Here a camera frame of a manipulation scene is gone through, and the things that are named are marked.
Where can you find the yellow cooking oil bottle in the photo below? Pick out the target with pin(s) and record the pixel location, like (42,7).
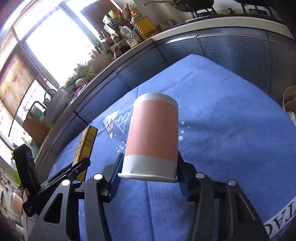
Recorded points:
(143,24)

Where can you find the blue printed tablecloth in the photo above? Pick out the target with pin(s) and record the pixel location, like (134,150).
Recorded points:
(228,129)

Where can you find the white plastic jug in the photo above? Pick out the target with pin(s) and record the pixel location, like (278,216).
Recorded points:
(132,38)

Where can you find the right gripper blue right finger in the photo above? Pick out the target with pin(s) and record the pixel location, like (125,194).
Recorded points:
(184,175)

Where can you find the purple cloth on counter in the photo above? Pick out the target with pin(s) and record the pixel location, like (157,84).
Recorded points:
(79,89)

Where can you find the large white basin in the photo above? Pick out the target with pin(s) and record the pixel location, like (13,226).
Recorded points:
(55,102)

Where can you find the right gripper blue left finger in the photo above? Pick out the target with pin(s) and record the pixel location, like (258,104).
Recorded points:
(114,180)

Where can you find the pink paper cup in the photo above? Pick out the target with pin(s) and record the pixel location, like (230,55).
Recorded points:
(151,152)

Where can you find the black gas stove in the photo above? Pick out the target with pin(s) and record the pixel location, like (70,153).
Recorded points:
(246,10)

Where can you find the red yellow snack box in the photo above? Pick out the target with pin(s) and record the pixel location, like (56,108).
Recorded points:
(85,144)

